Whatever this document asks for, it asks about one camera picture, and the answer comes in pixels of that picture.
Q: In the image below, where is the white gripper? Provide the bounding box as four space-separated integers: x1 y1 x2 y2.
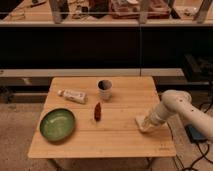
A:
143 103 169 129

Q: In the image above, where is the white sponge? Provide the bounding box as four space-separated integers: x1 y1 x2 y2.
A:
135 116 149 133

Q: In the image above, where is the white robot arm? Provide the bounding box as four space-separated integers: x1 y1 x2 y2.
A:
141 90 213 142

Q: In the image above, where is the black foot pedal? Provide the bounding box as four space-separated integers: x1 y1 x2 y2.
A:
185 124 207 143

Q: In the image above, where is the white cup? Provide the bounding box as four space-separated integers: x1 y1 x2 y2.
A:
98 80 112 101

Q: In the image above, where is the wooden table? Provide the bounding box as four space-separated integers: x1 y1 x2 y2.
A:
28 77 176 158

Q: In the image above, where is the white tube bottle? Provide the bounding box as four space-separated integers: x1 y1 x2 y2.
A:
58 89 87 104

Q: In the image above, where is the green bowl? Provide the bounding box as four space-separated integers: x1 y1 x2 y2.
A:
39 108 76 142

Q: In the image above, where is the wooden shelf with clutter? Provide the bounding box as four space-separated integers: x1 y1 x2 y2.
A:
0 0 213 27

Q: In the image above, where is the black cable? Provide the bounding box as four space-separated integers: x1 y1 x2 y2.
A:
173 99 213 171

